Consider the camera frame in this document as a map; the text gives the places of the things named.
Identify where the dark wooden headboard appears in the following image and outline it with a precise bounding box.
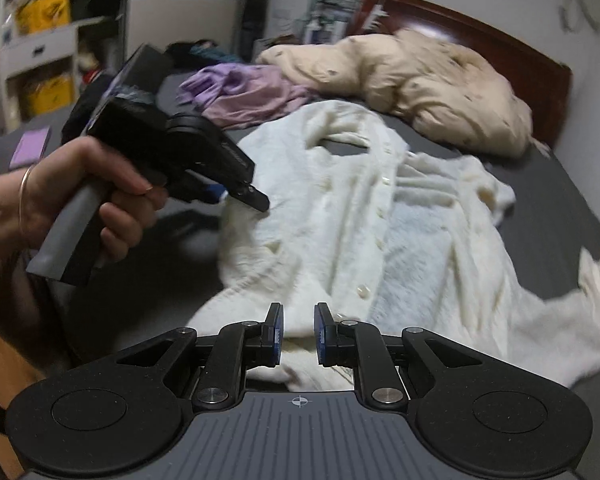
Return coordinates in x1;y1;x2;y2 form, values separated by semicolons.
357;0;573;148

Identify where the black duffel bag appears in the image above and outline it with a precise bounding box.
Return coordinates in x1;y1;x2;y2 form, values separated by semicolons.
166;40;241;68

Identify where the black upright bag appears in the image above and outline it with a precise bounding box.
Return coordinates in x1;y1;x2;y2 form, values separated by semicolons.
240;0;271;56

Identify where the air conditioner pipe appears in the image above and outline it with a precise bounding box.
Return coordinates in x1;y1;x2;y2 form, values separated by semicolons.
560;0;600;36

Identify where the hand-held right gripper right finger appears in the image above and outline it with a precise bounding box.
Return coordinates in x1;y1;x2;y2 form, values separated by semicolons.
314;302;483;407

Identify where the person's left forearm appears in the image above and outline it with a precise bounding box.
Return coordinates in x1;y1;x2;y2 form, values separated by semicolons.
0;166;31;268

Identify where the teal clothing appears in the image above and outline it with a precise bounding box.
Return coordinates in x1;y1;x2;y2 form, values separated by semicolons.
190;42;241;63

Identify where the yellow box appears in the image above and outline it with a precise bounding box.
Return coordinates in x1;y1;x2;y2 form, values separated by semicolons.
17;0;73;36
20;75;76;116

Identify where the beige heart print duvet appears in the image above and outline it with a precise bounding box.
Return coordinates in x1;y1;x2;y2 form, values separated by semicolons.
255;27;533;157

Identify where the white grey striped wardrobe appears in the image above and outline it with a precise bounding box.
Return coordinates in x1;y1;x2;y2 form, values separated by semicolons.
122;0;248;61

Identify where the white shelf unit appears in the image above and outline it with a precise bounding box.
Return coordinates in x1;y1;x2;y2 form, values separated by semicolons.
0;0;126;121

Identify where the gold bracelet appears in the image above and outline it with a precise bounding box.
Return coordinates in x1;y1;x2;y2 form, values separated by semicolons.
17;165;36;248

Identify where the pink top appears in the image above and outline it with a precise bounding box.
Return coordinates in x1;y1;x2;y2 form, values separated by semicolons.
200;67;316;131

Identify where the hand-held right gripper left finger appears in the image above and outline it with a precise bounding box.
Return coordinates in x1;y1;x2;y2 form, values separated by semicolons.
116;302;285;409

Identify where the purple camisole top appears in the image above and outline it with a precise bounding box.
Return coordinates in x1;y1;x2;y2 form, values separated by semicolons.
179;63;261;108

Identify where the white knit cardigan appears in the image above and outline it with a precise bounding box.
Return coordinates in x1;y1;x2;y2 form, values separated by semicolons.
187;100;600;393

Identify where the person's left hand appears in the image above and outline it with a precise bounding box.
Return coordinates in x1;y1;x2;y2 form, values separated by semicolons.
27;136;170;264

